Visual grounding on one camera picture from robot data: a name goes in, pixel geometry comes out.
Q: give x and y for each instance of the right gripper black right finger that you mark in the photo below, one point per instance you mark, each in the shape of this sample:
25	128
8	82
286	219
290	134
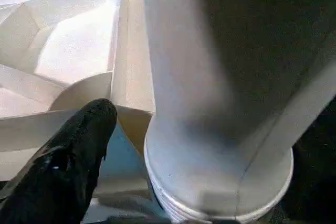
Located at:
317	176

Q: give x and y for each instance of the white plastic table top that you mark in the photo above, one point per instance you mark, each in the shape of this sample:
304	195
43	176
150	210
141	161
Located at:
78	37

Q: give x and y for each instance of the white plastic table leg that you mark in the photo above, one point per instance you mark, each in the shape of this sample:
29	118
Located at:
183	77

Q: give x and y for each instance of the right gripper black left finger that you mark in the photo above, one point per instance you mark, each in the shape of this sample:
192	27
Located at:
57	176

